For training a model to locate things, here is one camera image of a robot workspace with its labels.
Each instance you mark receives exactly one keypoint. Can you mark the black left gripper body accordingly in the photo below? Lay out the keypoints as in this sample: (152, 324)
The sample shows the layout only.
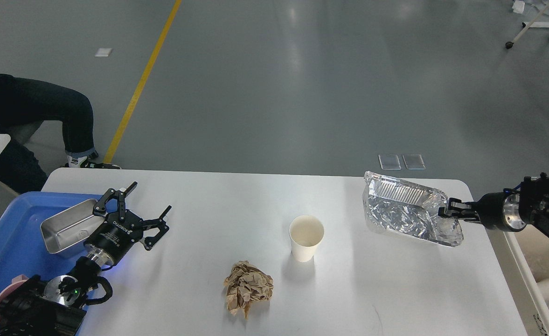
(112, 240)

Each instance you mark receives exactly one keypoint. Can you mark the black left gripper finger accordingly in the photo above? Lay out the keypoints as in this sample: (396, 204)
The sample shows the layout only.
(123, 216)
(148, 242)

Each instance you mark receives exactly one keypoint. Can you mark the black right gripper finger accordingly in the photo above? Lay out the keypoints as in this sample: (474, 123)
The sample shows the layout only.
(457, 205)
(467, 215)

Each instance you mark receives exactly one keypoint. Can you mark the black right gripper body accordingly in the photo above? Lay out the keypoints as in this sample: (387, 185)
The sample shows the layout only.
(500, 211)

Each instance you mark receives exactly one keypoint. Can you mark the stainless steel rectangular tray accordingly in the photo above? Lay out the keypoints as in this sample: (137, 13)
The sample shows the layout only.
(64, 234)

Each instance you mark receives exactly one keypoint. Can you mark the aluminium foil tray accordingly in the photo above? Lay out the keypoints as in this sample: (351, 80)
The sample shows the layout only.
(394, 205)

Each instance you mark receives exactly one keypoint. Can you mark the brown paper ball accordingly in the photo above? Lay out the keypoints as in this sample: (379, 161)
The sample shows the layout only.
(245, 285)

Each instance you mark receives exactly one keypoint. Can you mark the pink ribbed mug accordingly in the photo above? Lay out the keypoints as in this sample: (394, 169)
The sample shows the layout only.
(15, 283)

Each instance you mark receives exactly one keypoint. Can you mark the white paper cup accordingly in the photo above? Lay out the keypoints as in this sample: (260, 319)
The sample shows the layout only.
(306, 233)

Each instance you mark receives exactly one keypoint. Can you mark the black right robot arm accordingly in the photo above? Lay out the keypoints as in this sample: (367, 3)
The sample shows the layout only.
(534, 202)

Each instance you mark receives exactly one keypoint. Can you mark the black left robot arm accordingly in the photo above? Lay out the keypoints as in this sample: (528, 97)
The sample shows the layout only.
(57, 307)

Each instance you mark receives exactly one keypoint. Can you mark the white plastic bin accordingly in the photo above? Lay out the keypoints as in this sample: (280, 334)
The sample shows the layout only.
(524, 259)

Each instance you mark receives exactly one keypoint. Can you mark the clear floor plate right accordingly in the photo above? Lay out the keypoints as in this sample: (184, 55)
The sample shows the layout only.
(414, 161)

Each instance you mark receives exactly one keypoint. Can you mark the clear floor plate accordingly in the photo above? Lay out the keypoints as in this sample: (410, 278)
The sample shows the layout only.
(389, 162)
(414, 161)

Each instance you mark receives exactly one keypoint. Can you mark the clear floor plate left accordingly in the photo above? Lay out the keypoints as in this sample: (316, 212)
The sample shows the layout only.
(389, 162)

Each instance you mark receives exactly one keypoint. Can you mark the blue plastic bin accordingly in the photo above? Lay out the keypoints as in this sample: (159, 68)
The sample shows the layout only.
(22, 248)

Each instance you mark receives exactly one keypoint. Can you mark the seated person in black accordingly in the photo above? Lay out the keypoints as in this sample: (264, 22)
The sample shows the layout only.
(25, 101)

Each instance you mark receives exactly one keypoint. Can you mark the white paper scrap on floor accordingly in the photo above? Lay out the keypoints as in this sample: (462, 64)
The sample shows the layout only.
(103, 52)

